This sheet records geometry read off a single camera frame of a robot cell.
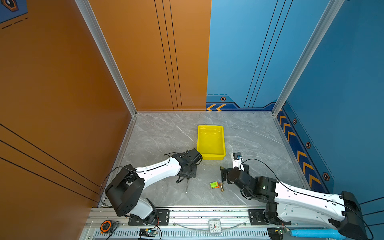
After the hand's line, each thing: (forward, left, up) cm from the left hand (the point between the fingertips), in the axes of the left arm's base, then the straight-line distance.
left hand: (192, 171), depth 86 cm
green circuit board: (-28, +20, -4) cm, 35 cm away
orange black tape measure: (-27, +39, 0) cm, 47 cm away
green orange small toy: (-7, -13, 0) cm, 15 cm away
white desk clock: (-26, -12, -1) cm, 29 cm away
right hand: (-2, -18, +10) cm, 21 cm away
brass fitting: (-7, -17, -1) cm, 18 cm away
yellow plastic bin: (+23, -13, -3) cm, 26 cm away
